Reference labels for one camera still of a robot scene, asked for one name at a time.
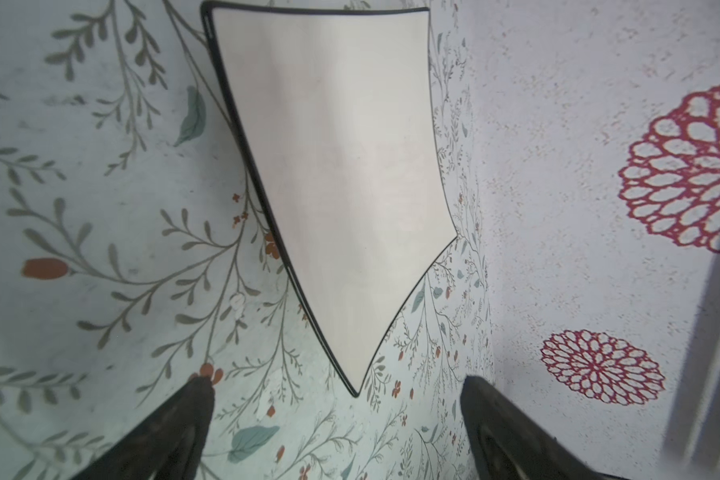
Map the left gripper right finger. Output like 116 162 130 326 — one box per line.
460 376 612 480

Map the white square plate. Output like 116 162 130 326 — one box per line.
201 1 457 395

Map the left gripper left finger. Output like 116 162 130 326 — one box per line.
75 377 215 480

